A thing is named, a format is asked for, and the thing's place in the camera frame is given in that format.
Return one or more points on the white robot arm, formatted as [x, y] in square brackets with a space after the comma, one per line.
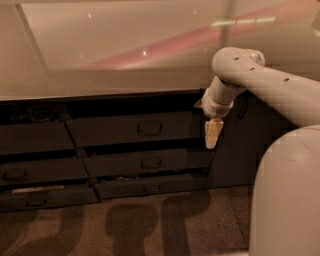
[237, 70]

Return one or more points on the dark drawer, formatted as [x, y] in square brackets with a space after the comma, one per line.
[147, 162]
[70, 195]
[32, 138]
[150, 185]
[111, 130]
[41, 171]

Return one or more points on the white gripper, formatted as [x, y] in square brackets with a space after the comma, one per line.
[216, 107]

